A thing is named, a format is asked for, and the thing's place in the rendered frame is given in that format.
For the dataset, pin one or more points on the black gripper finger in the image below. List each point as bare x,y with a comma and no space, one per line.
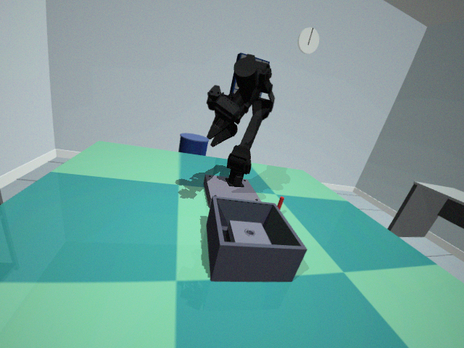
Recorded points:
220,123
222,136

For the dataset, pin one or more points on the dark red peg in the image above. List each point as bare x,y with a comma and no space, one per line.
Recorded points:
280,202

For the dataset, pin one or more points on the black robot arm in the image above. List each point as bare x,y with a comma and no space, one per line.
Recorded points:
252,78

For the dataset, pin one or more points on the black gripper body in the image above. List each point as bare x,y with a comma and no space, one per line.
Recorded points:
235,107

